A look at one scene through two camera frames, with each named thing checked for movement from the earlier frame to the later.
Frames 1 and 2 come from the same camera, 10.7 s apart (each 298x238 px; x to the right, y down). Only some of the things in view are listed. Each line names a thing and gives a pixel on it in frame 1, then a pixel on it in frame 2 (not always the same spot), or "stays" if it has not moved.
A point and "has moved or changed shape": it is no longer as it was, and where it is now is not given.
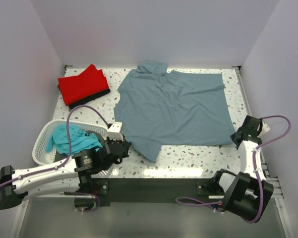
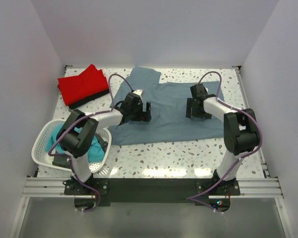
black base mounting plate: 154,190 stays
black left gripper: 126,143 to 143,116
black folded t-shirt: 90,98 stays
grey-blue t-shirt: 154,107 has moved or changed shape
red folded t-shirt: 90,82 stays
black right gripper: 232,136 to 190,105
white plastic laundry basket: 40,156 stays
